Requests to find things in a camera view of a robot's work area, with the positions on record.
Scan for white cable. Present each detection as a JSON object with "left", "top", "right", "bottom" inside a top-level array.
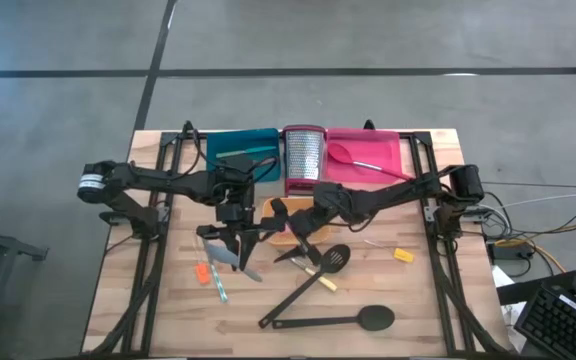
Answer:
[{"left": 497, "top": 191, "right": 576, "bottom": 210}]

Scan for black slotted spatula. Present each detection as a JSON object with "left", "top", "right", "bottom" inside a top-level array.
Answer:
[{"left": 258, "top": 243, "right": 352, "bottom": 330}]

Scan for yellow plastic bin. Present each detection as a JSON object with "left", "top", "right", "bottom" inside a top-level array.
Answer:
[{"left": 261, "top": 196, "right": 334, "bottom": 247}]

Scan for red box grater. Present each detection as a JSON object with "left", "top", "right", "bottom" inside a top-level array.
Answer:
[{"left": 281, "top": 124, "right": 327, "bottom": 197}]

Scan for teal plastic bin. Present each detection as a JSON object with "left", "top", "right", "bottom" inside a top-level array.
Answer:
[{"left": 206, "top": 127, "right": 282, "bottom": 183}]

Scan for yellow-headed clear pick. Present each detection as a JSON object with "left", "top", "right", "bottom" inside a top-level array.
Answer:
[{"left": 362, "top": 238, "right": 416, "bottom": 265}]

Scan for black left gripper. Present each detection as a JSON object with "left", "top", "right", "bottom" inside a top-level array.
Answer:
[{"left": 196, "top": 188, "right": 288, "bottom": 271}]

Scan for green-handled knife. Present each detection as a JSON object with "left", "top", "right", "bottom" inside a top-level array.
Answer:
[{"left": 215, "top": 145, "right": 278, "bottom": 159}]

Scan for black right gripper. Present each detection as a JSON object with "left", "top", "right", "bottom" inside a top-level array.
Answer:
[{"left": 270, "top": 197, "right": 334, "bottom": 267}]

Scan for red utensil handle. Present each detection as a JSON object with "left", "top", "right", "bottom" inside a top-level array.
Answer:
[{"left": 327, "top": 141, "right": 416, "bottom": 182}]

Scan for teal patterned handle knife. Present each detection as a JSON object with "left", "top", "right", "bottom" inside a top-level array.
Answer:
[{"left": 206, "top": 259, "right": 230, "bottom": 305}]

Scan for black keyboard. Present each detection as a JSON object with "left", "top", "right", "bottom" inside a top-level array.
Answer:
[{"left": 513, "top": 283, "right": 576, "bottom": 360}]

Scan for cream-handled knife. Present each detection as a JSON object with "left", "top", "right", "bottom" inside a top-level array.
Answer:
[{"left": 290, "top": 257, "right": 339, "bottom": 293}]

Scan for black solid spoon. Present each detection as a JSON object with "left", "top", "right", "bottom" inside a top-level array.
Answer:
[{"left": 271, "top": 304, "right": 396, "bottom": 332}]

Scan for black metal stand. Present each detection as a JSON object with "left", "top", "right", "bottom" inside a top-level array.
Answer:
[{"left": 0, "top": 215, "right": 49, "bottom": 360}]

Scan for pink plastic bin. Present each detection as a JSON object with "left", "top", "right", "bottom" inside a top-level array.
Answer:
[{"left": 324, "top": 127, "right": 403, "bottom": 185}]

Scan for black power strip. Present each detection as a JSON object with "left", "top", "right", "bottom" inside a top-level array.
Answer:
[{"left": 486, "top": 239, "right": 537, "bottom": 262}]

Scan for black aluminium mounting frame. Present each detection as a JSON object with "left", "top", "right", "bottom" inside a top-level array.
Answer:
[{"left": 85, "top": 119, "right": 507, "bottom": 357}]

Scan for yellow cable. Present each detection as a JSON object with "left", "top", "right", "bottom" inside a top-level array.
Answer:
[{"left": 495, "top": 216, "right": 576, "bottom": 274}]

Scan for black side desk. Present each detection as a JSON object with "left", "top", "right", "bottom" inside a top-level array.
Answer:
[{"left": 496, "top": 269, "right": 576, "bottom": 306}]

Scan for white paper sheets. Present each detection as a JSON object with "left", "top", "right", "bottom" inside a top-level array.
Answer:
[{"left": 491, "top": 264, "right": 527, "bottom": 354}]

